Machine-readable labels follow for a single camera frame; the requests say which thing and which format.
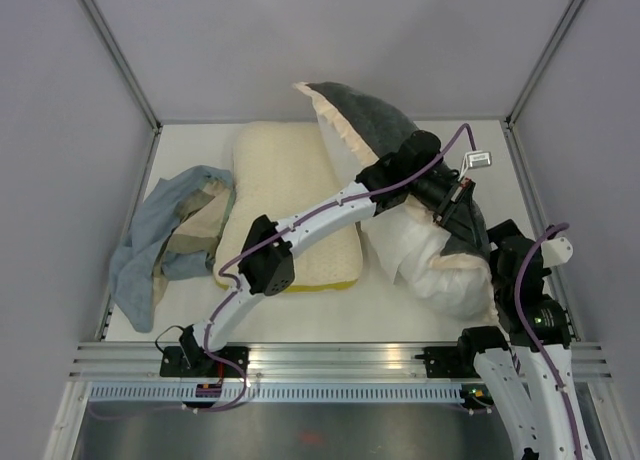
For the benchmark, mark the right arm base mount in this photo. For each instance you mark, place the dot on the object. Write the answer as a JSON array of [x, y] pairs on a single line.
[[446, 362]]

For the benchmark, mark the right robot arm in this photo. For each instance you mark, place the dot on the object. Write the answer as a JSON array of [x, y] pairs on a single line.
[[526, 361]]

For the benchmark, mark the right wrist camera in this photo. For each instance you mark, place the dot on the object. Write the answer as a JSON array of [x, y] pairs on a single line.
[[557, 251]]

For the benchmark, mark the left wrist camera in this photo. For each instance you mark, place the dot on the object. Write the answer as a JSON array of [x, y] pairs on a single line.
[[476, 159]]

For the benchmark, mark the aluminium front rail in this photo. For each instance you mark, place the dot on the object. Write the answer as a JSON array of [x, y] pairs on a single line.
[[269, 362]]

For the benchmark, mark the cream foam contour pillow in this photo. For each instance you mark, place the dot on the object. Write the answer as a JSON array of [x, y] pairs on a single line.
[[281, 169]]

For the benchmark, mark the frame post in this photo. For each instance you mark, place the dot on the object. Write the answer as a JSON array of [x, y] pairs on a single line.
[[562, 28], [107, 38]]

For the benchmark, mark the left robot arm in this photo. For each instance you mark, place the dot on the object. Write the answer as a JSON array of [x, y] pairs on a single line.
[[266, 262]]

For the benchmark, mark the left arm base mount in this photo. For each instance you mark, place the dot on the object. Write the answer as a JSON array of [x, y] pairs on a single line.
[[174, 364]]

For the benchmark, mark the slotted cable duct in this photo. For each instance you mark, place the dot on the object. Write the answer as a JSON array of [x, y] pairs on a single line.
[[450, 393]]

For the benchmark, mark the blue and beige cloth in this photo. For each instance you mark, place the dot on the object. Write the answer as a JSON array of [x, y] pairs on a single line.
[[173, 236]]

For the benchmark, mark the right frame post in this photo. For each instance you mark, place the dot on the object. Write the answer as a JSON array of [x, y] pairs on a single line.
[[562, 28]]

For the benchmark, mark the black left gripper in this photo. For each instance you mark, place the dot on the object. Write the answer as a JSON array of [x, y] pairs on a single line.
[[461, 193]]

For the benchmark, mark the left frame post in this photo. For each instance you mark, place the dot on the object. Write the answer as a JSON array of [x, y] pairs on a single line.
[[107, 38]]

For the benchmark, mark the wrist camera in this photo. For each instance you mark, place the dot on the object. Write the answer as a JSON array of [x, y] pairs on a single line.
[[557, 251], [476, 159]]

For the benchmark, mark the white pillow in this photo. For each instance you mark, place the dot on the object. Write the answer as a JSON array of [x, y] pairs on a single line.
[[452, 278]]

